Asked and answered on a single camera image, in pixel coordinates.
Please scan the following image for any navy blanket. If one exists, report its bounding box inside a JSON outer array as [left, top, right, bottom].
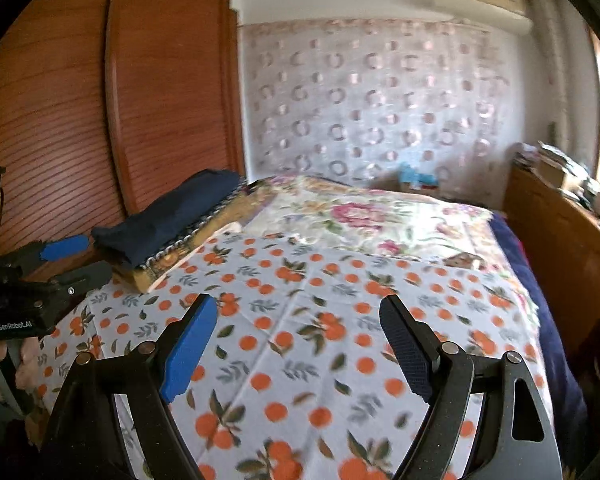
[[490, 215, 588, 441]]

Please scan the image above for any floral pipe cover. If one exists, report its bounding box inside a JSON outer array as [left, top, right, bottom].
[[527, 0, 571, 146]]

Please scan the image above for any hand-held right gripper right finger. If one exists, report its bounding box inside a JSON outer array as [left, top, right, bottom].
[[378, 294, 563, 480]]

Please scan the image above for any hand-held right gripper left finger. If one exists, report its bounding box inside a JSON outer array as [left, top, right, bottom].
[[40, 292, 220, 480]]

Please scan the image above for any floral quilt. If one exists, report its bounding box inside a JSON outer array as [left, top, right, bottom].
[[240, 175, 496, 266]]

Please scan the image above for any stack of books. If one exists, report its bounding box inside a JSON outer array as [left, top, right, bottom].
[[512, 141, 586, 188]]

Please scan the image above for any orange fruit print bedsheet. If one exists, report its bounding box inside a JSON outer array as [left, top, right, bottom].
[[32, 232, 553, 480]]

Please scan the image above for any person's left hand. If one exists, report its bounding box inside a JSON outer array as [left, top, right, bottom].
[[0, 335, 43, 403]]

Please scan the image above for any wooden slatted wardrobe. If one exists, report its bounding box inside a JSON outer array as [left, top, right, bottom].
[[0, 0, 246, 291]]

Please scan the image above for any wall air conditioner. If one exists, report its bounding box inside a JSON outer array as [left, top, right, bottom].
[[432, 0, 531, 36]]

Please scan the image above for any navy t-shirt with orange print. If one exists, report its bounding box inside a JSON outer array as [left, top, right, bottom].
[[91, 169, 242, 266]]

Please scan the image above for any wooden sideboard cabinet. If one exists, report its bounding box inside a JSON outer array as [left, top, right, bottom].
[[502, 165, 600, 361]]

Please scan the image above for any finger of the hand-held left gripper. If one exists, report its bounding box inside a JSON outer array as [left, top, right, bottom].
[[0, 234, 89, 273], [15, 260, 114, 311]]

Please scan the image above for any sheer circle-patterned curtain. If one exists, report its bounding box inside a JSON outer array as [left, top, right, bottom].
[[237, 17, 511, 191]]

